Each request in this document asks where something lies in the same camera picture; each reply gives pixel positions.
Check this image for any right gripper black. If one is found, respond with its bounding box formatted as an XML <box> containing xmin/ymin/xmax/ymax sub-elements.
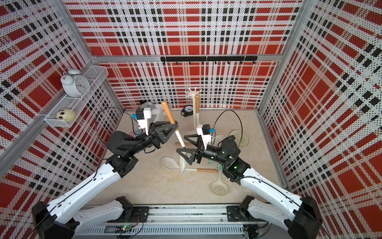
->
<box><xmin>178</xmin><ymin>134</ymin><xmax>230</xmax><ymax>166</ymax></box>

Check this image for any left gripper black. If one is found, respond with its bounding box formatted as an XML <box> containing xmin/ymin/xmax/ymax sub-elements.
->
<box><xmin>127</xmin><ymin>120</ymin><xmax>177</xmax><ymax>156</ymax></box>

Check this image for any skimmer wooden handle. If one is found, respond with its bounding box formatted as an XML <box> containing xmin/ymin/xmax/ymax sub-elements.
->
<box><xmin>161</xmin><ymin>156</ymin><xmax>218</xmax><ymax>174</ymax></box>
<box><xmin>194</xmin><ymin>94</ymin><xmax>200</xmax><ymax>129</ymax></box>
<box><xmin>161</xmin><ymin>101</ymin><xmax>187</xmax><ymax>174</ymax></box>

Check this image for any cream utensil rack stand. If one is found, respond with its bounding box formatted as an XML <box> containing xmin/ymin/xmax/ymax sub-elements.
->
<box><xmin>185</xmin><ymin>88</ymin><xmax>202</xmax><ymax>132</ymax></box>

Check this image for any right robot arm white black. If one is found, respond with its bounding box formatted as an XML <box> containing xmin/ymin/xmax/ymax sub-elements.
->
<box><xmin>177</xmin><ymin>134</ymin><xmax>323</xmax><ymax>239</ymax></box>

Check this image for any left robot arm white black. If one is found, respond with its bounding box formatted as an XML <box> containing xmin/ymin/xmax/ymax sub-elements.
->
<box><xmin>32</xmin><ymin>121</ymin><xmax>178</xmax><ymax>239</ymax></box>

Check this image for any grey white plush toy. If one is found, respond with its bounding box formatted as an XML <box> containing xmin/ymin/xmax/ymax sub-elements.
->
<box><xmin>140</xmin><ymin>100</ymin><xmax>167</xmax><ymax>122</ymax></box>

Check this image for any small doll black hat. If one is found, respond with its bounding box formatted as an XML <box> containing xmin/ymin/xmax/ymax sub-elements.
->
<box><xmin>128</xmin><ymin>132</ymin><xmax>139</xmax><ymax>137</ymax></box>

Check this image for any small black alarm clock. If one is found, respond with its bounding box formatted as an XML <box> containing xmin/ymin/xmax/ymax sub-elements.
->
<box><xmin>181</xmin><ymin>105</ymin><xmax>194</xmax><ymax>117</ymax></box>

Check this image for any cream round face ball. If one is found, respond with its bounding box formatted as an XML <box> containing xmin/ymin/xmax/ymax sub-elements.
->
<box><xmin>56</xmin><ymin>108</ymin><xmax>77</xmax><ymax>122</ymax></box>

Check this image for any white alarm clock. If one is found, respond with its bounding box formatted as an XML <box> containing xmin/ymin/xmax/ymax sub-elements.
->
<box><xmin>60</xmin><ymin>69</ymin><xmax>90</xmax><ymax>98</ymax></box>

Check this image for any slotted spoon wooden handle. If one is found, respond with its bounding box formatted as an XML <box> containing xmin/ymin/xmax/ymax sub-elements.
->
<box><xmin>175</xmin><ymin>142</ymin><xmax>193</xmax><ymax>146</ymax></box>

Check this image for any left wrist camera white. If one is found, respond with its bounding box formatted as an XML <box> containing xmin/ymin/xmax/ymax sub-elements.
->
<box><xmin>135</xmin><ymin>108</ymin><xmax>152</xmax><ymax>135</ymax></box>

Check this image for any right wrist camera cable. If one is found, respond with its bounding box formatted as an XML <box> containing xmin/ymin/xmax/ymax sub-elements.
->
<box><xmin>211</xmin><ymin>110</ymin><xmax>244</xmax><ymax>144</ymax></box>

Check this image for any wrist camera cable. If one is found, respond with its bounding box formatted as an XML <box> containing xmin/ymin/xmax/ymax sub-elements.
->
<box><xmin>95</xmin><ymin>107</ymin><xmax>141</xmax><ymax>141</ymax></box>
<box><xmin>211</xmin><ymin>110</ymin><xmax>244</xmax><ymax>144</ymax></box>

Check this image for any cream skimmer green handle far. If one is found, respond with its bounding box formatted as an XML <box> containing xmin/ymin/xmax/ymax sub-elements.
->
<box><xmin>212</xmin><ymin>130</ymin><xmax>242</xmax><ymax>147</ymax></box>

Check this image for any cream skimmer green handle near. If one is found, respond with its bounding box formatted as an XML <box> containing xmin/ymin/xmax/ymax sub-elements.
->
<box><xmin>210</xmin><ymin>171</ymin><xmax>229</xmax><ymax>196</ymax></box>

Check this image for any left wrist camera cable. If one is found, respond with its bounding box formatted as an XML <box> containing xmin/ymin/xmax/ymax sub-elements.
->
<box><xmin>95</xmin><ymin>107</ymin><xmax>141</xmax><ymax>141</ymax></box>

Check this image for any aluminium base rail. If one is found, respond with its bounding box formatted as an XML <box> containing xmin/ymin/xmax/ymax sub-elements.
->
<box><xmin>64</xmin><ymin>204</ymin><xmax>311</xmax><ymax>238</ymax></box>

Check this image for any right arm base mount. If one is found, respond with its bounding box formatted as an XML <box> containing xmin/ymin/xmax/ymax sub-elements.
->
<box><xmin>226</xmin><ymin>206</ymin><xmax>266</xmax><ymax>223</ymax></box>

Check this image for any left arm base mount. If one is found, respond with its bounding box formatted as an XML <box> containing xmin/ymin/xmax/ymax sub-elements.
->
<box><xmin>107</xmin><ymin>206</ymin><xmax>149</xmax><ymax>223</ymax></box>

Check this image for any white wire shelf basket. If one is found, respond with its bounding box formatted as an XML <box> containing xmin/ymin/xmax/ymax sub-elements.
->
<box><xmin>44</xmin><ymin>65</ymin><xmax>108</xmax><ymax>128</ymax></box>

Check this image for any black wall hook rail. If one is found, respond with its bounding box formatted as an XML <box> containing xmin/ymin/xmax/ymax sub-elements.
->
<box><xmin>160</xmin><ymin>56</ymin><xmax>258</xmax><ymax>63</ymax></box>

